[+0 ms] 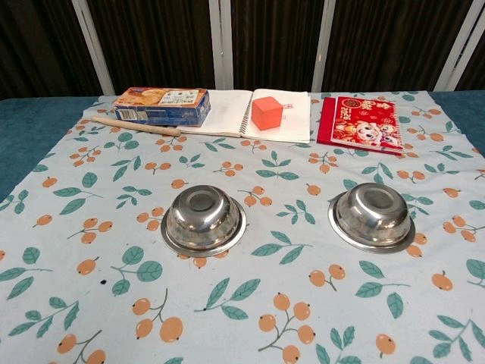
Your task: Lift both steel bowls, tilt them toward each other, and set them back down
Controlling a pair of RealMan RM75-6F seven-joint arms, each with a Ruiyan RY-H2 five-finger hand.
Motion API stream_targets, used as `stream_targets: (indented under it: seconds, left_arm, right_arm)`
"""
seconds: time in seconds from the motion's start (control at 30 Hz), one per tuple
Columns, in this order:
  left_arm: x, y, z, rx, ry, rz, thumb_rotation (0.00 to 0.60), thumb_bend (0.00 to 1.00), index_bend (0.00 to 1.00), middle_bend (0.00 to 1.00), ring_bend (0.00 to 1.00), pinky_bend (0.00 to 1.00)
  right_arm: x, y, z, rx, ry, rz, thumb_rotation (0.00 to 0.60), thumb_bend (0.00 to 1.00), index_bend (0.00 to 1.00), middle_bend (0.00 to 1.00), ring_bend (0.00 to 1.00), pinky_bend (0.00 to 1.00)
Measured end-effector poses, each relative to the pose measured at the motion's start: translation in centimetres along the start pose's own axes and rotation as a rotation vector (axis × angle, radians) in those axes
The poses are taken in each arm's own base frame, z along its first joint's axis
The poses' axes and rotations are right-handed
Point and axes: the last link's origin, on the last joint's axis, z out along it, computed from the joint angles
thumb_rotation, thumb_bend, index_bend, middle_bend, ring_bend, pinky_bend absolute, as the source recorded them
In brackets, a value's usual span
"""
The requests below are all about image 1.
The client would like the fruit and leaf print tablecloth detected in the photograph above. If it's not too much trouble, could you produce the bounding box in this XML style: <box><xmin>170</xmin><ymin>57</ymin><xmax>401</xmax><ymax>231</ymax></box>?
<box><xmin>0</xmin><ymin>90</ymin><xmax>485</xmax><ymax>364</ymax></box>

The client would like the red spiral calendar book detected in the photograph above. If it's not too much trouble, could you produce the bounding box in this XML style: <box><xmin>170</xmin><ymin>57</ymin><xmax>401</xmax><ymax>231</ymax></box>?
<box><xmin>316</xmin><ymin>96</ymin><xmax>405</xmax><ymax>156</ymax></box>

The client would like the wooden stick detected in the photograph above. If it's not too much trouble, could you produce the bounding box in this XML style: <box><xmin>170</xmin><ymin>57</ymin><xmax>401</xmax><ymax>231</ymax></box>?
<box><xmin>90</xmin><ymin>115</ymin><xmax>182</xmax><ymax>137</ymax></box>

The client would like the stainless steel bowl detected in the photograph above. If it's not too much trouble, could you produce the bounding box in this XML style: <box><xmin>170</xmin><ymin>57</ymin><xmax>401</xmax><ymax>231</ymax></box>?
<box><xmin>160</xmin><ymin>184</ymin><xmax>247</xmax><ymax>258</ymax></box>
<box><xmin>327</xmin><ymin>182</ymin><xmax>417</xmax><ymax>254</ymax></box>

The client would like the dark brown curtain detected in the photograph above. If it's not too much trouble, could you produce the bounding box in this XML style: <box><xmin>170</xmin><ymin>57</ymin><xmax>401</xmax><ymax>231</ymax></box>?
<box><xmin>0</xmin><ymin>0</ymin><xmax>485</xmax><ymax>100</ymax></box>

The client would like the white partition frame post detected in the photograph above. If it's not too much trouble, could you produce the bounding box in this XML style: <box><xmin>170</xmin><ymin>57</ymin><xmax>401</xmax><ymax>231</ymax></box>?
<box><xmin>311</xmin><ymin>0</ymin><xmax>337</xmax><ymax>93</ymax></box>
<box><xmin>70</xmin><ymin>0</ymin><xmax>115</xmax><ymax>96</ymax></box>
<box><xmin>434</xmin><ymin>0</ymin><xmax>485</xmax><ymax>92</ymax></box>
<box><xmin>208</xmin><ymin>0</ymin><xmax>234</xmax><ymax>91</ymax></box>

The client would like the open white spiral notebook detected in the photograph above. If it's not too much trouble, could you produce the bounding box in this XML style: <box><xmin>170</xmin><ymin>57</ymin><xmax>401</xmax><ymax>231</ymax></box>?
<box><xmin>176</xmin><ymin>88</ymin><xmax>312</xmax><ymax>144</ymax></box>

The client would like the orange cube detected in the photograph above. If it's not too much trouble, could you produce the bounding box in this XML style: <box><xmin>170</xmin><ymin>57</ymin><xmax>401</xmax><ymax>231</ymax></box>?
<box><xmin>251</xmin><ymin>96</ymin><xmax>284</xmax><ymax>132</ymax></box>

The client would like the blue biscuit box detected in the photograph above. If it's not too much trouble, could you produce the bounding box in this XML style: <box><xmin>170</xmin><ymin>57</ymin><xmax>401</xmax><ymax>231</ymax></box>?
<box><xmin>112</xmin><ymin>86</ymin><xmax>212</xmax><ymax>127</ymax></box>

